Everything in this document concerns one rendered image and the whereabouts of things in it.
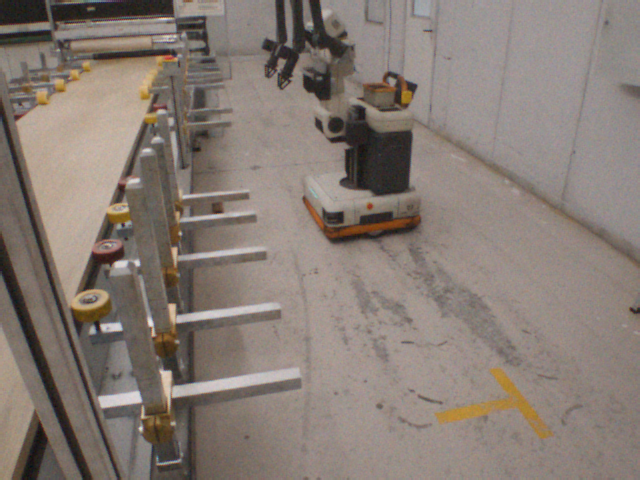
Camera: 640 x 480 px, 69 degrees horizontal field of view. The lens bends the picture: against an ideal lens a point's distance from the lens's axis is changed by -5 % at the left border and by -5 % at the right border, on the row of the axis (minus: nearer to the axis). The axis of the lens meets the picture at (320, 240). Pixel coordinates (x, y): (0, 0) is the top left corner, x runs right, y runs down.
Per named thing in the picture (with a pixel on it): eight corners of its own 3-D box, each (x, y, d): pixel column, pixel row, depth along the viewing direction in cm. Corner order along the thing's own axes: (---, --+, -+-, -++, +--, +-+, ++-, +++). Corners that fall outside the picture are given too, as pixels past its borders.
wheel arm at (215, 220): (256, 220, 161) (255, 208, 159) (257, 225, 158) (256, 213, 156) (120, 235, 153) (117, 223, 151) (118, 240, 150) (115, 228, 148)
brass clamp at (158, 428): (178, 388, 95) (174, 369, 93) (177, 442, 83) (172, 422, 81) (147, 392, 94) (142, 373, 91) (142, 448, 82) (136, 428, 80)
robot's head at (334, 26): (337, 25, 293) (321, 6, 286) (349, 28, 276) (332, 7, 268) (321, 42, 295) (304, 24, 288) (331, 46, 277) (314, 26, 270)
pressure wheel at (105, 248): (104, 292, 126) (94, 254, 120) (97, 279, 131) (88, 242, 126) (134, 283, 129) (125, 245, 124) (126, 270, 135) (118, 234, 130)
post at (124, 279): (183, 465, 95) (134, 257, 73) (183, 479, 92) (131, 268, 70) (165, 468, 94) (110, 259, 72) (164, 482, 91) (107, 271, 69)
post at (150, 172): (183, 312, 137) (155, 147, 115) (183, 319, 134) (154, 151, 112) (170, 313, 136) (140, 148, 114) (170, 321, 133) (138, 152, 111)
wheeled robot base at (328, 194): (384, 193, 382) (386, 162, 370) (422, 227, 328) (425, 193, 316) (301, 204, 365) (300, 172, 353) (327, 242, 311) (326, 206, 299)
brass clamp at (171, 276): (182, 261, 138) (179, 246, 135) (181, 287, 126) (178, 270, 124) (160, 264, 137) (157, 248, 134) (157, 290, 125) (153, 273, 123)
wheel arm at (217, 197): (249, 198, 184) (248, 187, 182) (250, 201, 181) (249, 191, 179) (130, 210, 175) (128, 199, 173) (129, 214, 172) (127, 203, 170)
